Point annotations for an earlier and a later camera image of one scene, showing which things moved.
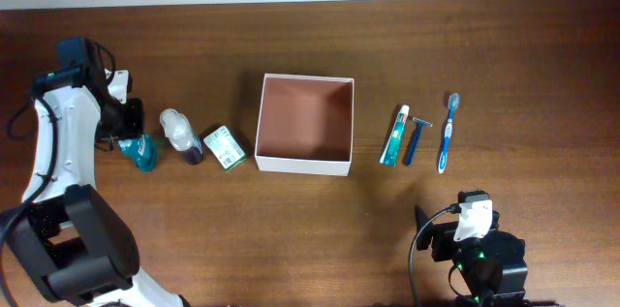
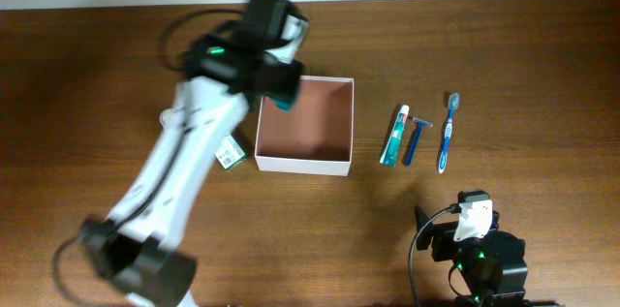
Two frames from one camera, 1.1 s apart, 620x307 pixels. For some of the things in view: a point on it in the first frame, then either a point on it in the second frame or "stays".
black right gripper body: x=446 y=247 stays
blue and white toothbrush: x=452 y=100 stays
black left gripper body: x=124 y=121 → x=289 y=81
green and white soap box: x=225 y=148 stays
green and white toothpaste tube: x=389 y=153 stays
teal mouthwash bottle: x=141 y=150 → x=284 y=106
